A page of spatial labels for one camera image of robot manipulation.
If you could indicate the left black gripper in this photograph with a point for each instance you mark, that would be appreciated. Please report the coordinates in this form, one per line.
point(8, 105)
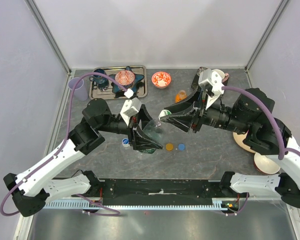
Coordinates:
point(137, 138)

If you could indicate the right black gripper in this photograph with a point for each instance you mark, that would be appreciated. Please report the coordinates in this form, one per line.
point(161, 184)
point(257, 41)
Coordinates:
point(184, 122)

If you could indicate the green label clear bottle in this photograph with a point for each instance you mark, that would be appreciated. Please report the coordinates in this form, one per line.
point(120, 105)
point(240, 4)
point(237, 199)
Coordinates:
point(155, 130)

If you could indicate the orange juice bottle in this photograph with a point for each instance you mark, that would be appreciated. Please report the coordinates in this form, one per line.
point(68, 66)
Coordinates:
point(181, 95)

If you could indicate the clear bottle blue-white cap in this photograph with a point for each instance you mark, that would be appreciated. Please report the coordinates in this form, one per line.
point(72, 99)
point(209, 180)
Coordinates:
point(125, 144)

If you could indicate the blue bottle cap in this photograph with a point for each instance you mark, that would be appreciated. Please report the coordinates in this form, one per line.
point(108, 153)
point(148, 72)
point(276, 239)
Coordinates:
point(181, 147)

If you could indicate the orange bottle cap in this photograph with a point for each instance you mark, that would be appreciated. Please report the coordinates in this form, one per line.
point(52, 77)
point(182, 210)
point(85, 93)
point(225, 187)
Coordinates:
point(169, 146)

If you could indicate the white green bottle cap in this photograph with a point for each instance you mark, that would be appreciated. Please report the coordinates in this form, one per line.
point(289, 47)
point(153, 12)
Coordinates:
point(164, 113)

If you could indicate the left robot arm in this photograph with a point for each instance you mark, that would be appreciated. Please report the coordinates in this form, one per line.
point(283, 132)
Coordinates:
point(32, 189)

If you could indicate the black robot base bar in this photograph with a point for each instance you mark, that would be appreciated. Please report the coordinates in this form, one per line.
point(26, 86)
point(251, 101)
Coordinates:
point(119, 191)

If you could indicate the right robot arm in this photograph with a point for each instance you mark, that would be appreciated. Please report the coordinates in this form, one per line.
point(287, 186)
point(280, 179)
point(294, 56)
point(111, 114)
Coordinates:
point(251, 116)

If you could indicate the black floral square plate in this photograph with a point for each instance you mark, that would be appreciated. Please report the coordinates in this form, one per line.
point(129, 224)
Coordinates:
point(195, 80)

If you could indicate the orange floral bowl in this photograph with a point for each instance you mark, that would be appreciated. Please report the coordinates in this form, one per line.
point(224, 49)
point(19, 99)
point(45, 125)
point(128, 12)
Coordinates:
point(161, 79)

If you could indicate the red patterned bowl on star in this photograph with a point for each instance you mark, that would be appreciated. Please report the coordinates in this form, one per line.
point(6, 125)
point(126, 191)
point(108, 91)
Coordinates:
point(125, 78)

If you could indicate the pink white mug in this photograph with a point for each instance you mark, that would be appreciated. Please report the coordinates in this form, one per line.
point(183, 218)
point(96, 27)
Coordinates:
point(224, 76)

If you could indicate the metal tray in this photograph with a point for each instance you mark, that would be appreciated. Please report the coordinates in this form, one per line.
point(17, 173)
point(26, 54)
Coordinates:
point(141, 87)

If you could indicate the beige bird plate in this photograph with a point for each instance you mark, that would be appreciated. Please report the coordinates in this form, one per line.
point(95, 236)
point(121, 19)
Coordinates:
point(238, 138)

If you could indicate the dark blue mug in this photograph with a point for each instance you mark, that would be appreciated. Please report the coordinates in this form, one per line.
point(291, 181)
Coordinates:
point(99, 80)

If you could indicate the lilac plastic cup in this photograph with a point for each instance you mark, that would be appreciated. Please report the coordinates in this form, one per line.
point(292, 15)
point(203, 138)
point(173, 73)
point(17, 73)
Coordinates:
point(80, 90)

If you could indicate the white bowl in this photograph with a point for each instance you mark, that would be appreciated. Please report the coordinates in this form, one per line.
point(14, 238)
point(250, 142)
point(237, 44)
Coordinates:
point(265, 165)

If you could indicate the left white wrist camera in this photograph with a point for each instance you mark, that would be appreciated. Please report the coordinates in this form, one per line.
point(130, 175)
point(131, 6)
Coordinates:
point(130, 107)

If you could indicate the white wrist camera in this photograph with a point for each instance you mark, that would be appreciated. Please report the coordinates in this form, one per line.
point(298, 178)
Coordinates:
point(130, 107)
point(210, 81)

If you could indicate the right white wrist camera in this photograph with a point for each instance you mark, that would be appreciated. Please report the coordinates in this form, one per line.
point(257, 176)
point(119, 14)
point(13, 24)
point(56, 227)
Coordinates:
point(210, 81)

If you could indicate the white slotted cable duct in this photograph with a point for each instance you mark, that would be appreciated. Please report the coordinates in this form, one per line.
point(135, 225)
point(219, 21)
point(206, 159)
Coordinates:
point(81, 204)

